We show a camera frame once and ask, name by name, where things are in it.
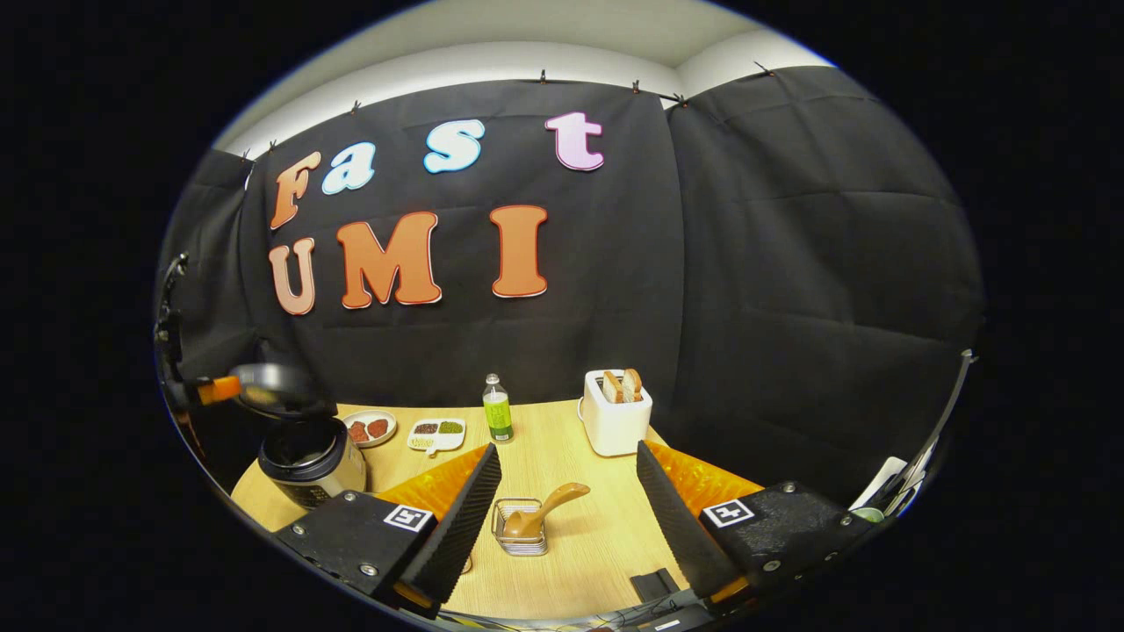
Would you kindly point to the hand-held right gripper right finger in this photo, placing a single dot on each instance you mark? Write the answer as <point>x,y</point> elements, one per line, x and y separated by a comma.
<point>680,535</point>

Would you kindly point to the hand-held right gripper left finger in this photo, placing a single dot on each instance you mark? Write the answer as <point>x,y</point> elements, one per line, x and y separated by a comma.
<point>461,535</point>

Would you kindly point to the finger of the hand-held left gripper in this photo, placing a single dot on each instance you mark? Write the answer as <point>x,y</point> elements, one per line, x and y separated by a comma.
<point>219,389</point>

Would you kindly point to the wooden spoon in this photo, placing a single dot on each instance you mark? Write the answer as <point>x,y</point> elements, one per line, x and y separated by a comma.
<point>562,498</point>

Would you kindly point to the black rice cooker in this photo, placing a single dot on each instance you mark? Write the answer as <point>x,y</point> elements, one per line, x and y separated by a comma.
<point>312,461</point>

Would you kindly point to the small black box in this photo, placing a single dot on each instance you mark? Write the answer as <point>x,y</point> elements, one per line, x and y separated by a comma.
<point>654,584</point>

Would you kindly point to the white divided bean dish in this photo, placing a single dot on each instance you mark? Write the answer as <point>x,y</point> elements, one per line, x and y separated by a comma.
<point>436,441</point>

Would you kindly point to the green drink bottle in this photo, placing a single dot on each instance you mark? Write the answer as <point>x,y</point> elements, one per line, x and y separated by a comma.
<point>498,417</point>

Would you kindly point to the white toaster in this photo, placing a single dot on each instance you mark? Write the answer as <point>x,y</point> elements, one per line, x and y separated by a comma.
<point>612,426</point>

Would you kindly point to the round white plate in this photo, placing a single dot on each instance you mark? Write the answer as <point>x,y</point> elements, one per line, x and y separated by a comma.
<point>369,443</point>

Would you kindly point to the red meat piece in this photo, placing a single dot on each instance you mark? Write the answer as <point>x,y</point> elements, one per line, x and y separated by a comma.
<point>378,427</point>
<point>358,431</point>

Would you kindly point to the bread slice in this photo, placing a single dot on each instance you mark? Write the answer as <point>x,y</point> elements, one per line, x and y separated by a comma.
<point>612,386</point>
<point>632,383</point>

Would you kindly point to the white flat panel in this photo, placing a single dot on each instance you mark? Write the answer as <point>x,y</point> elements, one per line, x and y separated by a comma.
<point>878,483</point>

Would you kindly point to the black backdrop cloth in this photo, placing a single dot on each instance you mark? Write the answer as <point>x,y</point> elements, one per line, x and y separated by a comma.
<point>746,263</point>

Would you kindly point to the thin grey pole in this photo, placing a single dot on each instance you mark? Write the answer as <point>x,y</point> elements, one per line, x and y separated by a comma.
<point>955,395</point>

